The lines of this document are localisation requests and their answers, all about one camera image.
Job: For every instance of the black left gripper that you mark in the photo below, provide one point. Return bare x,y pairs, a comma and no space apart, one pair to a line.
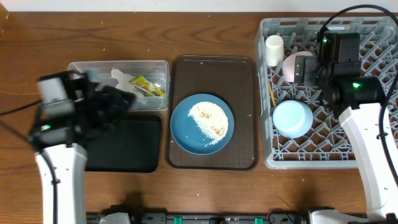
116,108

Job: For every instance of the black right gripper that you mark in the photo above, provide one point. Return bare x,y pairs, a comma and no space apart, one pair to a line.
304,70

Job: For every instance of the white napkin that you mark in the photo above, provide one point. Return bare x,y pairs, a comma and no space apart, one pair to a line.
123,80

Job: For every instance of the white cup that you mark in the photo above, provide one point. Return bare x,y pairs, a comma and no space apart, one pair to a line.
274,48

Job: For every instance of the yellow green snack wrapper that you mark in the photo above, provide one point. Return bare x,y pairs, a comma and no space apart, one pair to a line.
146,86

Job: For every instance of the wooden chopstick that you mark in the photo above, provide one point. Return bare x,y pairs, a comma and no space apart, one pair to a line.
272,95

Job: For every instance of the light blue bowl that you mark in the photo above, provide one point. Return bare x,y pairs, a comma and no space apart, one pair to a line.
292,119

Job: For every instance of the large blue plate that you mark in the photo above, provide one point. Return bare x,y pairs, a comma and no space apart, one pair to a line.
185,131

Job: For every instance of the white rice leftovers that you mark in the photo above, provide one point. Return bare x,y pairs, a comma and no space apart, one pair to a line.
211,121

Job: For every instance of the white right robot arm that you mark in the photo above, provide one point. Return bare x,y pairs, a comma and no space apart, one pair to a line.
360,105

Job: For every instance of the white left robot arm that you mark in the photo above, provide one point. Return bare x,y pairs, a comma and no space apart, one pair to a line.
62,173

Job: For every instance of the clear plastic waste bin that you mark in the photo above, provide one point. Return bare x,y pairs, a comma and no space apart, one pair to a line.
155,71

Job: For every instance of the grey dishwasher rack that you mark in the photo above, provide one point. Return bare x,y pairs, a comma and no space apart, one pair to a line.
325,145

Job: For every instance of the black plastic tray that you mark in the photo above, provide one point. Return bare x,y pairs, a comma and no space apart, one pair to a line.
132,145

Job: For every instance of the brown serving tray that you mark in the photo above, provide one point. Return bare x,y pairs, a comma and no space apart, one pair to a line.
234,80

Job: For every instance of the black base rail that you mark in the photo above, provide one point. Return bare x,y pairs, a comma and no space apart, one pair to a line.
162,218

